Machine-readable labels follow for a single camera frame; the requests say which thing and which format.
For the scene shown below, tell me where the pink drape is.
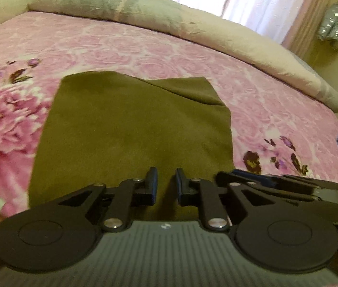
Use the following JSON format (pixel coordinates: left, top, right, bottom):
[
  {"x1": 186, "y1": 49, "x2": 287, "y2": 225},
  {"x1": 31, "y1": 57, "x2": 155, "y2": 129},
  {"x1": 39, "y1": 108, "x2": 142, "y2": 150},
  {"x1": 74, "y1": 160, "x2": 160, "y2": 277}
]
[{"x1": 282, "y1": 0, "x2": 337, "y2": 50}]

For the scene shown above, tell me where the silver puffer jacket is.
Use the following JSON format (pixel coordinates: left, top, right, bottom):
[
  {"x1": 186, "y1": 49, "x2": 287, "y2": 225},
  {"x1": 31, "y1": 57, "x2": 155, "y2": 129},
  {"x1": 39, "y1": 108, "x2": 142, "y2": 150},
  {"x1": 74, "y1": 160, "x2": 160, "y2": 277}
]
[{"x1": 317, "y1": 1, "x2": 338, "y2": 50}]

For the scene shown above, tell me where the pink floral blanket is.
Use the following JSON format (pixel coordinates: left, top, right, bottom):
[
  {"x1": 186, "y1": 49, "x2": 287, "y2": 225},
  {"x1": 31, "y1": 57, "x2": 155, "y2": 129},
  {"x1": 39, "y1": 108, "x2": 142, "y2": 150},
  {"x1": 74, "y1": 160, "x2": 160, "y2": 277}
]
[{"x1": 0, "y1": 10, "x2": 338, "y2": 222}]

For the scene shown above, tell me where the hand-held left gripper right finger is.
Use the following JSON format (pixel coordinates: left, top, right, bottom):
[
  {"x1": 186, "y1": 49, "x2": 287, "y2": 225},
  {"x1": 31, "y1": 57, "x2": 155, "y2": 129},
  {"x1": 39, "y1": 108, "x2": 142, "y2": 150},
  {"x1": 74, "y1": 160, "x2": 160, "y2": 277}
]
[{"x1": 175, "y1": 167, "x2": 267, "y2": 233}]

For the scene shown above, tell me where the cream and grey quilt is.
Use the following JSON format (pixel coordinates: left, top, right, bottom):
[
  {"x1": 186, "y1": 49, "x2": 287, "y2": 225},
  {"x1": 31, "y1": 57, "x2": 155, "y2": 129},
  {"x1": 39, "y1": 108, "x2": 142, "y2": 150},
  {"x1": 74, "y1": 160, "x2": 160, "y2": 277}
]
[{"x1": 27, "y1": 0, "x2": 338, "y2": 113}]

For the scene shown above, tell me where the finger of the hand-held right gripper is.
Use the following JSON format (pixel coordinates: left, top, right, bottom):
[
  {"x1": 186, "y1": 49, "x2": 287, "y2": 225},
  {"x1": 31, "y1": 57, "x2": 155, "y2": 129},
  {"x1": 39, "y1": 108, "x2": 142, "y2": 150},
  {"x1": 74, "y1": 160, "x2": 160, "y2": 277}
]
[
  {"x1": 232, "y1": 169, "x2": 322, "y2": 188},
  {"x1": 215, "y1": 171, "x2": 320, "y2": 201}
]

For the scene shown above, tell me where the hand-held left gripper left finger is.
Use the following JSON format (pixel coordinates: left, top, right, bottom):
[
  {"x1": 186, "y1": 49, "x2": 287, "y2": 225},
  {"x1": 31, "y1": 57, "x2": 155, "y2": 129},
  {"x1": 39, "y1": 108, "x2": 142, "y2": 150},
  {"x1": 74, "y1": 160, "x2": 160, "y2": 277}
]
[{"x1": 58, "y1": 167, "x2": 159, "y2": 234}]

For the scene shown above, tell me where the olive green cloth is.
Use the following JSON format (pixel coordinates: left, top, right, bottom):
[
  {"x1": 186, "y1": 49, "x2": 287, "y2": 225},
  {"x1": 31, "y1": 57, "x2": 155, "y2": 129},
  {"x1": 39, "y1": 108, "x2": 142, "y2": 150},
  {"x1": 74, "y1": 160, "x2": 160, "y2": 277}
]
[{"x1": 27, "y1": 70, "x2": 236, "y2": 225}]

